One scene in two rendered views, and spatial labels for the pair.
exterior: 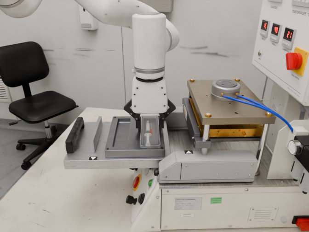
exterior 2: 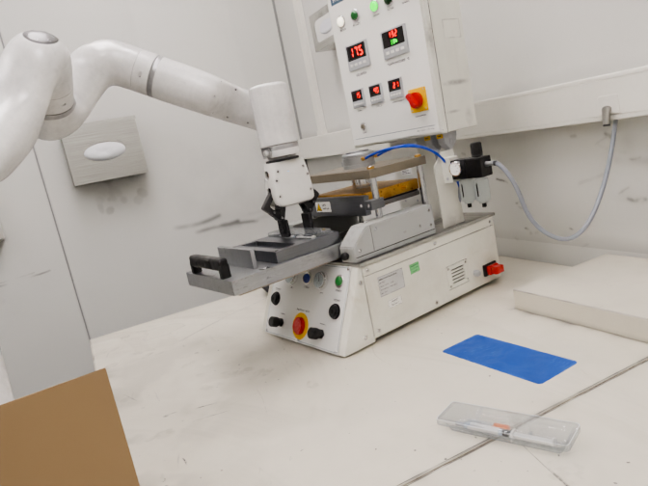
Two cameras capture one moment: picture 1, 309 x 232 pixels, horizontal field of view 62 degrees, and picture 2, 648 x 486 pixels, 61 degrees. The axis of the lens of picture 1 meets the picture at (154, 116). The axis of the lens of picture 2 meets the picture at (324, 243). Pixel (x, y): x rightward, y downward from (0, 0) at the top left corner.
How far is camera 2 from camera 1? 0.78 m
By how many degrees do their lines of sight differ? 36
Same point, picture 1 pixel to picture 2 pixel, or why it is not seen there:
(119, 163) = (297, 264)
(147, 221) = (358, 329)
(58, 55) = not seen: outside the picture
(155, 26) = (283, 92)
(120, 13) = (224, 95)
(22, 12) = (69, 125)
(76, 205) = (240, 383)
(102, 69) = (30, 318)
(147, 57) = (283, 128)
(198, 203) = (400, 278)
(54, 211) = (217, 399)
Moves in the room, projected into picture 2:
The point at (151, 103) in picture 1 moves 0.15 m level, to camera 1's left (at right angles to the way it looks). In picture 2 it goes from (297, 188) to (237, 203)
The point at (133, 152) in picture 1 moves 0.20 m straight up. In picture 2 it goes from (307, 244) to (287, 148)
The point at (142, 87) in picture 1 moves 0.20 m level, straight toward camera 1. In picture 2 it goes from (283, 169) to (342, 160)
